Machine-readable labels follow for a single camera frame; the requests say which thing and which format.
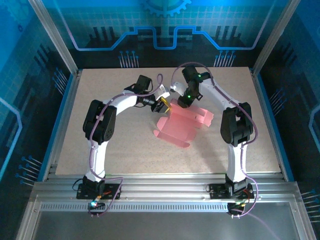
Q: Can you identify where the aluminium frame side rail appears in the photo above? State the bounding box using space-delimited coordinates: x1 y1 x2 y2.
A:
41 69 83 181
249 67 288 181

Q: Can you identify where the grey metal base plate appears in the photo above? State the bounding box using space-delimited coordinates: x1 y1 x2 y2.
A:
16 199 317 240

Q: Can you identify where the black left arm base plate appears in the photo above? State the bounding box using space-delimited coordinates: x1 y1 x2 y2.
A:
76 182 121 200

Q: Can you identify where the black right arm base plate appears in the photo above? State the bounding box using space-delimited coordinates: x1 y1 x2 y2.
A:
208 183 255 200

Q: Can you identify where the aluminium frame post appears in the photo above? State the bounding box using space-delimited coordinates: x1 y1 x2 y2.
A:
251 0 302 76
27 0 80 76

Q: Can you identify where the slotted grey cable duct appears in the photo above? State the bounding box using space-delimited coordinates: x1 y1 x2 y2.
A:
39 202 230 213

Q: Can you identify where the aluminium frame cross rail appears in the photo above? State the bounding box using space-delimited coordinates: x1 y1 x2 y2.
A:
31 172 301 204

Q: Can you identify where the pink paper box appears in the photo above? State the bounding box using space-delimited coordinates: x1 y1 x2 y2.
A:
152 98 215 149

